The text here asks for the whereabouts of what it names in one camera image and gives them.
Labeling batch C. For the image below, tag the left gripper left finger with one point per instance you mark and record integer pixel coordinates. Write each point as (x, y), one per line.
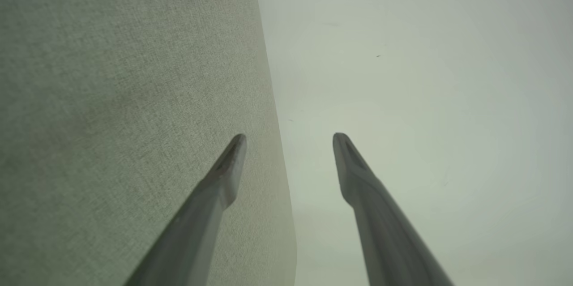
(201, 214)

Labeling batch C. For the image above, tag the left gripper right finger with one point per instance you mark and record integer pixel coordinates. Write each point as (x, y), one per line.
(376, 223)

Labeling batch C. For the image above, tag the grey fabric mat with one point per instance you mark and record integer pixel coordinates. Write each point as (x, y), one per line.
(112, 120)

